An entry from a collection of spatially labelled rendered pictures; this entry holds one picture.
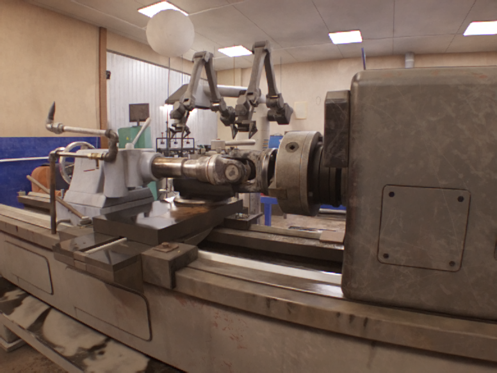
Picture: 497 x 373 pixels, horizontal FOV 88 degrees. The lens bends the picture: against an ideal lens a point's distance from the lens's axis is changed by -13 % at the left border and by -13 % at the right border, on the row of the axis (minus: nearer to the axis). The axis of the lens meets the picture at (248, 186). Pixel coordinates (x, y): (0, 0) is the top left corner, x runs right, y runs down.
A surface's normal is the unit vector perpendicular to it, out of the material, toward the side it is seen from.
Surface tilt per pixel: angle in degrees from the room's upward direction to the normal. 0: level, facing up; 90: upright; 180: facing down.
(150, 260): 90
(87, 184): 66
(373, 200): 90
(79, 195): 62
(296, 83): 90
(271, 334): 90
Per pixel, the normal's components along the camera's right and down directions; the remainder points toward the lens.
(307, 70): -0.44, 0.13
